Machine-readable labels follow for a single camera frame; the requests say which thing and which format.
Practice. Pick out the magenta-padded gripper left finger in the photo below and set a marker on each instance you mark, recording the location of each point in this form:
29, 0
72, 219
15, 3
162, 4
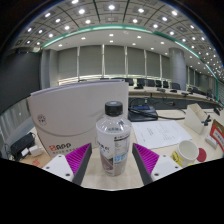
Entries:
78, 160

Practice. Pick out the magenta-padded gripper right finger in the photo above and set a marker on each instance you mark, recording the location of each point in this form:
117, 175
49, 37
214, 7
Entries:
146, 160

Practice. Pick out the clear plastic water bottle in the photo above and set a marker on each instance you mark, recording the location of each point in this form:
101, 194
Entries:
113, 143

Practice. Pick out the white printed paper sheet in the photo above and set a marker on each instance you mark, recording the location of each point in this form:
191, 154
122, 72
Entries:
160, 133

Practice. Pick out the white paper ream box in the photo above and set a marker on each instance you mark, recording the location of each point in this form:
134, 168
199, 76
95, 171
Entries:
70, 116

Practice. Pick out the black desk console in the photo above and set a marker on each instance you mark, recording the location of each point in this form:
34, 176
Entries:
143, 113

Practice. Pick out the flat round red coaster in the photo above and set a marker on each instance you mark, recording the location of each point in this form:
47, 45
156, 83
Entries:
202, 155

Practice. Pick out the black power adapter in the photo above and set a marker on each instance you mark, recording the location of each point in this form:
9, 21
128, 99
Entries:
21, 144

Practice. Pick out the open white cardboard box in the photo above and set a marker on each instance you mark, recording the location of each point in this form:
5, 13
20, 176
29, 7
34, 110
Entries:
193, 118

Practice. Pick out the white remote control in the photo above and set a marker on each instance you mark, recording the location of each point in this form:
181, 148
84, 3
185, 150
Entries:
211, 141

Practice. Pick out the long curved conference desk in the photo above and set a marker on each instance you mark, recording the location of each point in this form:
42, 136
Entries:
156, 92

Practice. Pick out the black tool in white box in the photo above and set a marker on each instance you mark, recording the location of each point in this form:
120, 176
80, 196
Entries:
206, 120

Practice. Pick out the brown cardboard box red side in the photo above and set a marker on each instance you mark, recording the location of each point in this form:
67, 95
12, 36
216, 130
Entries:
218, 135

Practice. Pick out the row of black office chairs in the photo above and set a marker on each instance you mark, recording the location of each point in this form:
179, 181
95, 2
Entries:
160, 83

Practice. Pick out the group of ceiling lights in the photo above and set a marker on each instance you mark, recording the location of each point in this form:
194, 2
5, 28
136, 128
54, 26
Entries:
111, 6

